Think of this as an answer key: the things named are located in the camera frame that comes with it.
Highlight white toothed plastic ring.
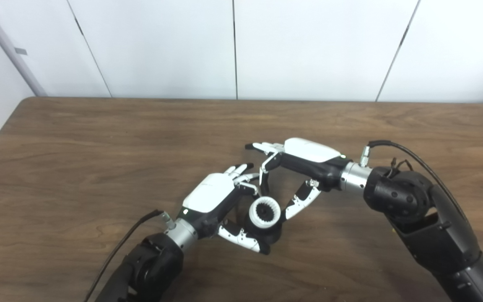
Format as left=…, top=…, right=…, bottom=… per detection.
left=249, top=196, right=281, bottom=229

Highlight round black plastic part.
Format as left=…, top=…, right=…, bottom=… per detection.
left=241, top=206, right=285, bottom=246

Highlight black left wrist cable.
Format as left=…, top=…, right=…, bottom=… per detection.
left=83, top=209, right=176, bottom=302

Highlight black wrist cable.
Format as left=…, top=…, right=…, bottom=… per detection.
left=359, top=140, right=483, bottom=276
left=83, top=209, right=176, bottom=302

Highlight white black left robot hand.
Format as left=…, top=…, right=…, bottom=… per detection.
left=178, top=163, right=271, bottom=255

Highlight grey metal corner post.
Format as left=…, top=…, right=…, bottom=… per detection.
left=0, top=0, right=47, bottom=97

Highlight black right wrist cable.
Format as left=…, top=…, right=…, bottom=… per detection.
left=359, top=140, right=483, bottom=276

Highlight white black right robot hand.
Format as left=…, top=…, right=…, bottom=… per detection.
left=245, top=138, right=351, bottom=221

